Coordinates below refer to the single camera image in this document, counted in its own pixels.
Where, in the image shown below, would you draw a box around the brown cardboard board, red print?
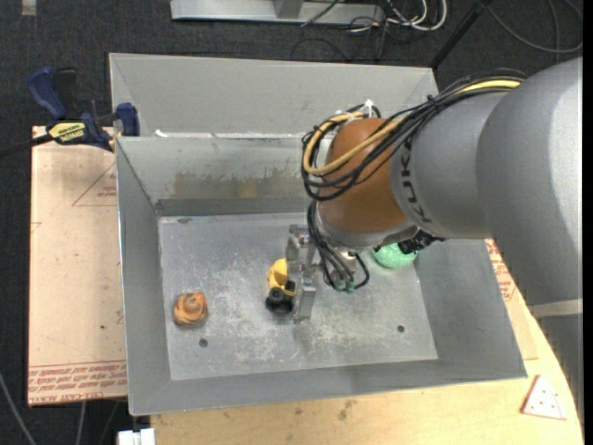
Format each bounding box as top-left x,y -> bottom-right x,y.
27,125 -> 541,408

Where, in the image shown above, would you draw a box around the orange striped toy animal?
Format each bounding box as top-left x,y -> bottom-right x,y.
172,291 -> 209,328

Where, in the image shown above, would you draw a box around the grey metal bin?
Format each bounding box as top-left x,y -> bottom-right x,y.
108,52 -> 529,417

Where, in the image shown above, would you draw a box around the white triangular pad with dots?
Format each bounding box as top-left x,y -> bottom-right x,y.
520,374 -> 568,421

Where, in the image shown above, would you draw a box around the green ball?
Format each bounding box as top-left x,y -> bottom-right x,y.
372,241 -> 418,271

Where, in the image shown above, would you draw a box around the yellow and black toy vehicle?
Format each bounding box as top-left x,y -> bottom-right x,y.
264,257 -> 298,315

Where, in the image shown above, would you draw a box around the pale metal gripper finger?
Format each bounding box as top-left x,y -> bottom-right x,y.
284,235 -> 304,271
292,286 -> 320,326

